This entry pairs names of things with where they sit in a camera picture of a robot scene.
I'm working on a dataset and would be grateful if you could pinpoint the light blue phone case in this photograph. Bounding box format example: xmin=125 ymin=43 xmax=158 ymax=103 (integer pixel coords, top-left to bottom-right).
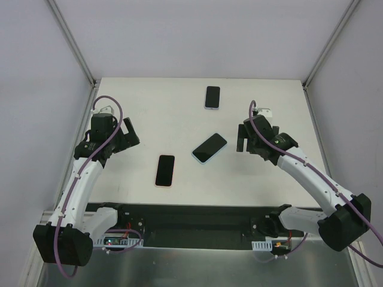
xmin=191 ymin=133 xmax=228 ymax=164

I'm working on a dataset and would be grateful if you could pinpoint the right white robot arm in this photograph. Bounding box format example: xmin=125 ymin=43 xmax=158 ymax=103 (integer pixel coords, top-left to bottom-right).
xmin=236 ymin=114 xmax=372 ymax=252

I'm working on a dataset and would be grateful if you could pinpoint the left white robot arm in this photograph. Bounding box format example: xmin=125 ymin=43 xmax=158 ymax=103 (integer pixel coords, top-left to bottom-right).
xmin=33 ymin=113 xmax=139 ymax=267

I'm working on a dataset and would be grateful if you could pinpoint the phone in lilac case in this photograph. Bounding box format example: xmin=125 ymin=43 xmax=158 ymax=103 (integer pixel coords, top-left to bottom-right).
xmin=204 ymin=86 xmax=220 ymax=109

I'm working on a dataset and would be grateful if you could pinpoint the phone in pink case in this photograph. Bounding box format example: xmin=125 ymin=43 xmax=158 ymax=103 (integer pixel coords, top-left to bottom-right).
xmin=154 ymin=155 xmax=175 ymax=188

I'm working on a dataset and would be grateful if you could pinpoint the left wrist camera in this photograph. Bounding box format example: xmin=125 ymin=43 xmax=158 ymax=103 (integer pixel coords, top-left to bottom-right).
xmin=99 ymin=105 xmax=114 ymax=115

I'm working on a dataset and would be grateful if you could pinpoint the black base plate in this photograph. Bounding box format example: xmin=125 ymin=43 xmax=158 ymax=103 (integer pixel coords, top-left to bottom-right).
xmin=89 ymin=202 xmax=323 ymax=249

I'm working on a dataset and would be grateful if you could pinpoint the left aluminium frame post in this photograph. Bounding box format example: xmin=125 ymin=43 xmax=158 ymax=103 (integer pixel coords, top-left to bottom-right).
xmin=45 ymin=0 xmax=98 ymax=87

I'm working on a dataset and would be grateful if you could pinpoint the aluminium frame post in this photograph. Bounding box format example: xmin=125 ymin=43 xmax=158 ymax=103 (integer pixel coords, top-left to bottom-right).
xmin=302 ymin=0 xmax=361 ymax=91
xmin=45 ymin=0 xmax=98 ymax=87

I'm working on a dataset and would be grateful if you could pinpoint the right white cable duct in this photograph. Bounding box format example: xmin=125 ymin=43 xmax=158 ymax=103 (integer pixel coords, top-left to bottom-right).
xmin=251 ymin=240 xmax=273 ymax=252

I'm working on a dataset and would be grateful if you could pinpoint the white cable duct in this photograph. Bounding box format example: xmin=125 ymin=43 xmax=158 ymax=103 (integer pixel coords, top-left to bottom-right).
xmin=251 ymin=240 xmax=273 ymax=252
xmin=93 ymin=237 xmax=144 ymax=248

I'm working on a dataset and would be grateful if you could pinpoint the left white cable duct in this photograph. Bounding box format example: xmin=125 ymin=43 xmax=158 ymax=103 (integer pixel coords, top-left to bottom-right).
xmin=93 ymin=237 xmax=144 ymax=248

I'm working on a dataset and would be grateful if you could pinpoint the right aluminium frame post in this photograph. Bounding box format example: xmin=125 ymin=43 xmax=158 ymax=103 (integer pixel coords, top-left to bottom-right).
xmin=302 ymin=0 xmax=361 ymax=91

